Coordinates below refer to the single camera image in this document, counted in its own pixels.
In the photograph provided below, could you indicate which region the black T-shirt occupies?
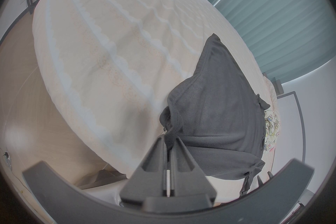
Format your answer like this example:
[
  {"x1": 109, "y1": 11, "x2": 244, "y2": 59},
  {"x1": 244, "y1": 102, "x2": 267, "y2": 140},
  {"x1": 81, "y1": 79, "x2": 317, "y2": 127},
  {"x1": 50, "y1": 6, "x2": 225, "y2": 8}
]
[{"x1": 159, "y1": 33, "x2": 271, "y2": 196}]

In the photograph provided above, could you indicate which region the white printed pyjama top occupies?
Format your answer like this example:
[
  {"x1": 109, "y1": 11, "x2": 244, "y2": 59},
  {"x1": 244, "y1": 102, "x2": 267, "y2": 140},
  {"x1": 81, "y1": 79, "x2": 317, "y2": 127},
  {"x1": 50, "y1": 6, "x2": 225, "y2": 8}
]
[{"x1": 264, "y1": 110, "x2": 281, "y2": 151}]

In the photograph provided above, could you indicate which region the bed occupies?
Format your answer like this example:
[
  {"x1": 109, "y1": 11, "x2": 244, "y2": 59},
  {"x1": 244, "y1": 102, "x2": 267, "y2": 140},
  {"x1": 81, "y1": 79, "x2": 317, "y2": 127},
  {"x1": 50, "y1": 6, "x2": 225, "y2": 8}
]
[{"x1": 31, "y1": 0, "x2": 306, "y2": 205}]

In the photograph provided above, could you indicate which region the grey bedside table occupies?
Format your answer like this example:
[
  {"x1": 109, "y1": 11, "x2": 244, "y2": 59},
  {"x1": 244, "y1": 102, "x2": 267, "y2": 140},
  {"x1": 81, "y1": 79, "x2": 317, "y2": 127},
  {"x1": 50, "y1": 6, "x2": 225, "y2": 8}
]
[{"x1": 262, "y1": 73, "x2": 284, "y2": 95}]

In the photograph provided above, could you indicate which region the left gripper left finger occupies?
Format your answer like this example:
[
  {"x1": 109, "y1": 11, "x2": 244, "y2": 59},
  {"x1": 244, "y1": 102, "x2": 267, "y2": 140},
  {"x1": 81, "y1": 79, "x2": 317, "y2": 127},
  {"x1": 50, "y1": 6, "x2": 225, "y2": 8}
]
[{"x1": 119, "y1": 136, "x2": 170, "y2": 204}]

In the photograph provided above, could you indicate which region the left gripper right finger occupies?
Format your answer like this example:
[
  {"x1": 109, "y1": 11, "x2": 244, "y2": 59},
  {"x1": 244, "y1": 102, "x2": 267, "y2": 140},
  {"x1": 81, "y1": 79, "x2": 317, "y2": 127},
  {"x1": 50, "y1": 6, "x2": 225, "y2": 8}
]
[{"x1": 168, "y1": 136, "x2": 217, "y2": 204}]

